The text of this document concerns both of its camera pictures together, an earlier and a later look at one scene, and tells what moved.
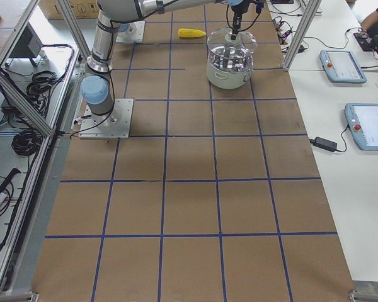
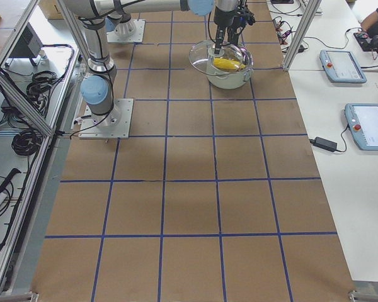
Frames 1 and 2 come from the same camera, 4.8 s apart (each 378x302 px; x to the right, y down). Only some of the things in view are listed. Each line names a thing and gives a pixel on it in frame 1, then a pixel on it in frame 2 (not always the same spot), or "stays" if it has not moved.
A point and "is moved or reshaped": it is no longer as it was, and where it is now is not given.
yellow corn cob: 190,33 -> 227,63
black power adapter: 324,143 stays
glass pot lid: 220,43 is moved or reshaped
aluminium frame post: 309,15 stays
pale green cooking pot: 229,67 stays
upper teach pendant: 341,67 stays
